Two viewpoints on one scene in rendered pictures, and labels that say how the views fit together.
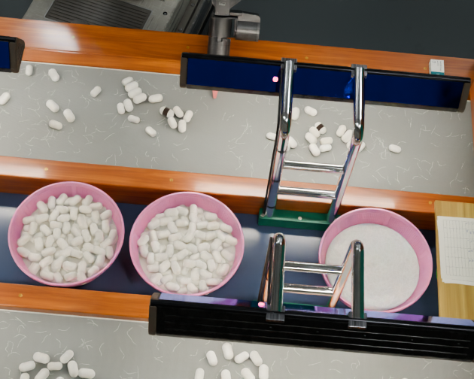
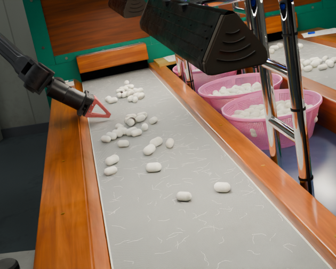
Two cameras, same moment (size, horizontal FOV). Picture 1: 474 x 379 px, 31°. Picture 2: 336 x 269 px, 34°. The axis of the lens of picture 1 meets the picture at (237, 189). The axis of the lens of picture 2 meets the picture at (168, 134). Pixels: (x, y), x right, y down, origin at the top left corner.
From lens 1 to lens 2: 2.58 m
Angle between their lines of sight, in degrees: 77
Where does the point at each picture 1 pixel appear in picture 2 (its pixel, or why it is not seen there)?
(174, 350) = (315, 76)
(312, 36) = not seen: outside the picture
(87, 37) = (61, 156)
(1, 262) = (317, 149)
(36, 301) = not seen: outside the picture
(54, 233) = not seen: hidden behind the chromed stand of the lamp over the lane
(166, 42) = (60, 134)
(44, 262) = not seen: hidden behind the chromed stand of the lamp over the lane
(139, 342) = (322, 81)
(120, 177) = (205, 108)
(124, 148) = (174, 124)
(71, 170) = (213, 119)
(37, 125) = (174, 152)
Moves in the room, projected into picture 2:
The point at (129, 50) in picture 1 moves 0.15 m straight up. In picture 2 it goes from (73, 141) to (60, 87)
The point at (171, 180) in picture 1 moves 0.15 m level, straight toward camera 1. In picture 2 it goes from (193, 99) to (238, 87)
